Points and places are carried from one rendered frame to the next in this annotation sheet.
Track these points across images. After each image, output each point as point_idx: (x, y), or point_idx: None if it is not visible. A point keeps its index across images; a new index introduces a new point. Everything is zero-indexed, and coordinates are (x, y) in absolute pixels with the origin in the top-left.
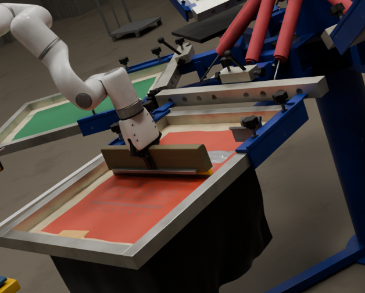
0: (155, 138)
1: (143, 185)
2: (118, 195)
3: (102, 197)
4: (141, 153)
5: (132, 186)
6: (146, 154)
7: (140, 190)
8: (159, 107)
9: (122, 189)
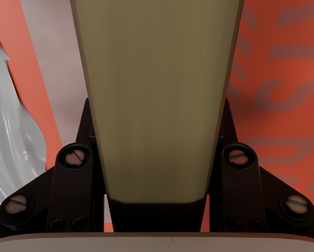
0: (57, 238)
1: (249, 91)
2: None
3: None
4: (288, 206)
5: (251, 136)
6: (241, 170)
7: (305, 72)
8: None
9: (268, 161)
